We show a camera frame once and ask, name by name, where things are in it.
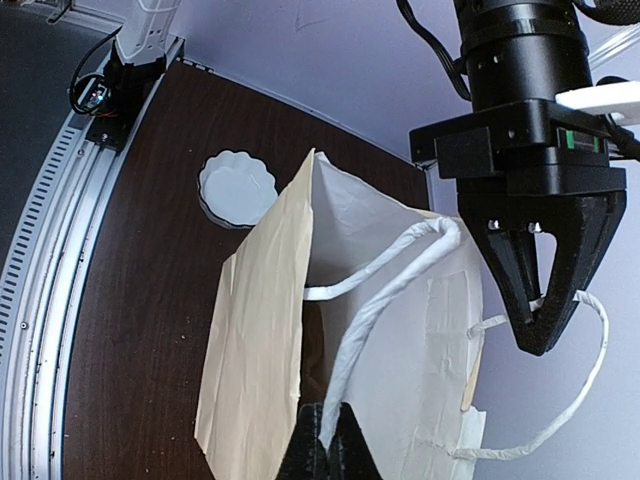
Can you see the brown paper bag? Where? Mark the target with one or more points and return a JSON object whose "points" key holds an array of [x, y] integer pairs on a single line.
{"points": [[342, 294]]}

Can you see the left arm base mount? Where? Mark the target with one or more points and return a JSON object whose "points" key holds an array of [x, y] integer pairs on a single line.
{"points": [[113, 97]]}

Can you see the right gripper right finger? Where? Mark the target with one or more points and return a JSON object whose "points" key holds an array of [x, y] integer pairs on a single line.
{"points": [[349, 457]]}

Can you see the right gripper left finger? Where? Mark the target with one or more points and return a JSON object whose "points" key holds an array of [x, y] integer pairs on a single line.
{"points": [[305, 457]]}

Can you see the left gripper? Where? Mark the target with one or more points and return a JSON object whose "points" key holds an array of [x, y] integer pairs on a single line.
{"points": [[554, 158]]}

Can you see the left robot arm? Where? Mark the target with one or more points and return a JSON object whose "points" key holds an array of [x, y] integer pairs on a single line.
{"points": [[520, 50]]}

